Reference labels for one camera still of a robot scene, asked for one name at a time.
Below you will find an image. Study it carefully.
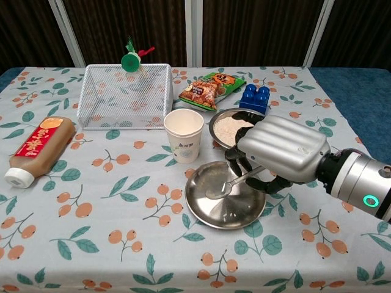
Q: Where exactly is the floral tablecloth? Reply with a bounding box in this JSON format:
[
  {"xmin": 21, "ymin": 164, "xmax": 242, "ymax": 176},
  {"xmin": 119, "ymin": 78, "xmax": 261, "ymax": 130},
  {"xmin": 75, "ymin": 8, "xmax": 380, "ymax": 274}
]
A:
[{"xmin": 0, "ymin": 66, "xmax": 391, "ymax": 293}]

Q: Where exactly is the metal bowl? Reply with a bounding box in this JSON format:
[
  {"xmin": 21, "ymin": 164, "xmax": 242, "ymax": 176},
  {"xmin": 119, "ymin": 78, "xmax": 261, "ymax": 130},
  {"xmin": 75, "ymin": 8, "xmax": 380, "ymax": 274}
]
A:
[{"xmin": 208, "ymin": 107, "xmax": 266, "ymax": 150}]

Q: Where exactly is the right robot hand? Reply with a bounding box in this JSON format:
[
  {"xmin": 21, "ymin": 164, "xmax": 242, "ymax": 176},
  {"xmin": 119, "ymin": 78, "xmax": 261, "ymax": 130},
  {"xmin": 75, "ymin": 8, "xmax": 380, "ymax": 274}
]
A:
[{"xmin": 225, "ymin": 111, "xmax": 331, "ymax": 195}]

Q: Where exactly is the green snack bag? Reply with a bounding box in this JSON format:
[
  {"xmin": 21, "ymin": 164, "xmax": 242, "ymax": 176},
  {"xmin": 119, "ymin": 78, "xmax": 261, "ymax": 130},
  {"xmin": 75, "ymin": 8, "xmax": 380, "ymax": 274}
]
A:
[{"xmin": 178, "ymin": 72, "xmax": 247, "ymax": 111}]

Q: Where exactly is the dark folding screen panel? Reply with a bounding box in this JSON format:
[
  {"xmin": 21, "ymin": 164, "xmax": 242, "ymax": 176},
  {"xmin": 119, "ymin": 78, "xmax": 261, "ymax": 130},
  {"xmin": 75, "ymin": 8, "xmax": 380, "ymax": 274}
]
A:
[
  {"xmin": 0, "ymin": 0, "xmax": 86, "ymax": 70},
  {"xmin": 48, "ymin": 0, "xmax": 204, "ymax": 68},
  {"xmin": 185, "ymin": 0, "xmax": 334, "ymax": 68},
  {"xmin": 302, "ymin": 0, "xmax": 391, "ymax": 70}
]

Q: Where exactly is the white wire mesh basket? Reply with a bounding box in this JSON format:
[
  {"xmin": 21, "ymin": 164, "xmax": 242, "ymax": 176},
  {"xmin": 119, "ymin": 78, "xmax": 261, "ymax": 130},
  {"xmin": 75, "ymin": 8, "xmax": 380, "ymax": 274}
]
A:
[{"xmin": 78, "ymin": 63, "xmax": 173, "ymax": 131}]

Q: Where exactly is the brown sauce bottle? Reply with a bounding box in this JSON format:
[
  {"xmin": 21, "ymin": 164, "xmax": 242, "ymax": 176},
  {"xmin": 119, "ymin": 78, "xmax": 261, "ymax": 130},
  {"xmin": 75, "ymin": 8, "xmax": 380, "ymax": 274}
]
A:
[{"xmin": 4, "ymin": 117, "xmax": 76, "ymax": 188}]

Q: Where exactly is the metal spoon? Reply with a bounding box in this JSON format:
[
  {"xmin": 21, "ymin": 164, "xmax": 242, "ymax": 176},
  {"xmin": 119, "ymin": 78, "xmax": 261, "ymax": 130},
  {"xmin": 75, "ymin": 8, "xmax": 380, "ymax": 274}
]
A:
[{"xmin": 205, "ymin": 166, "xmax": 265, "ymax": 200}]

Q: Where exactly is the blue building block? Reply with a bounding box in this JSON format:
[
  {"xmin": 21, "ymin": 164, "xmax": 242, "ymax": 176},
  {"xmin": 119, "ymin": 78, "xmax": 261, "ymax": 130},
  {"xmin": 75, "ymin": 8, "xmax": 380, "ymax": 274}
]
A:
[{"xmin": 239, "ymin": 84, "xmax": 272, "ymax": 115}]

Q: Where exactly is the white paper cup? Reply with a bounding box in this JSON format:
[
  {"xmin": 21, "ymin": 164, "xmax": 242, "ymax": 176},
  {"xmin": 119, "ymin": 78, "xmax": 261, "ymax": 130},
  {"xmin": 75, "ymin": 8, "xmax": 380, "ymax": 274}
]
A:
[{"xmin": 163, "ymin": 109, "xmax": 205, "ymax": 165}]

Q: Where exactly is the green feather shuttlecock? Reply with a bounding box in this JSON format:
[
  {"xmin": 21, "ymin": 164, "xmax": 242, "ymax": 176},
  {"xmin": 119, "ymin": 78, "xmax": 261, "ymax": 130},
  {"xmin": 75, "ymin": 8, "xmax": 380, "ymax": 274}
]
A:
[{"xmin": 120, "ymin": 36, "xmax": 156, "ymax": 74}]

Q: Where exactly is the metal plate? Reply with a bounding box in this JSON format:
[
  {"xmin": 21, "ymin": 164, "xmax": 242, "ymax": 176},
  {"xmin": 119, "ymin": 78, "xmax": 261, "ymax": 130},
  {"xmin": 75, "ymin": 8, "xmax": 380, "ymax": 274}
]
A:
[{"xmin": 185, "ymin": 161, "xmax": 267, "ymax": 230}]

